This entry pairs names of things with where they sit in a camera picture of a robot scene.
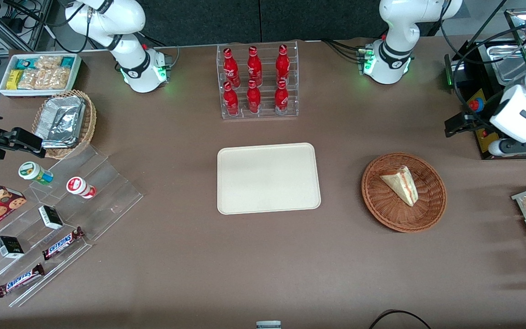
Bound triangular sandwich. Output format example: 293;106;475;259
379;165;419;207

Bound yellow snack packet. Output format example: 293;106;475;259
6;69;23;90

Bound clear acrylic stepped display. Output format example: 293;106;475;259
0;144;144;308

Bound steel food pan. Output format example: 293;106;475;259
486;40;526;86

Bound round brown wicker basket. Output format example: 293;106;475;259
361;152;447;233

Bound white rectangular snack bin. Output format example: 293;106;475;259
0;53;82;98

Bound black food warmer case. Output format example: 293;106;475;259
444;8;526;160

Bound black right base cables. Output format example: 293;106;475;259
139;31;180;70

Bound clear acrylic bottle rack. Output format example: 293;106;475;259
216;41;300;120

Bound clear bag of crackers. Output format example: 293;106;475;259
35;56;63;70
50;67;72;90
17;69;38;90
34;69;54;90

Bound green lid yogurt cup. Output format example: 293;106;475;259
18;161;54;186

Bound red lid yogurt cup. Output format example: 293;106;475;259
66;176;97;200

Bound silver foil package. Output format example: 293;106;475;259
34;106;82;149
43;96;86;115

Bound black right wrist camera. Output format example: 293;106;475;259
0;106;46;160

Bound small black carton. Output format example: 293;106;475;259
38;205;64;230
0;236;25;260

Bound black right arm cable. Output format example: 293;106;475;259
0;0;124;54

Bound aluminium frame structure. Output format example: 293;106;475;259
0;0;56;52

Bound small light wicker basket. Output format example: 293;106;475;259
32;90;97;160

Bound red cola bottle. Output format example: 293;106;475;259
223;48;241;88
223;81;240;117
275;44;290;85
247;46;263;86
246;80;262;114
274;80;290;115

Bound Snickers chocolate bar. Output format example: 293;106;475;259
0;264;46;298
42;227;86;261

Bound beige plastic tray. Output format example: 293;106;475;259
217;143;321;215

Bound black looped cable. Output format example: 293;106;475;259
368;309;432;329

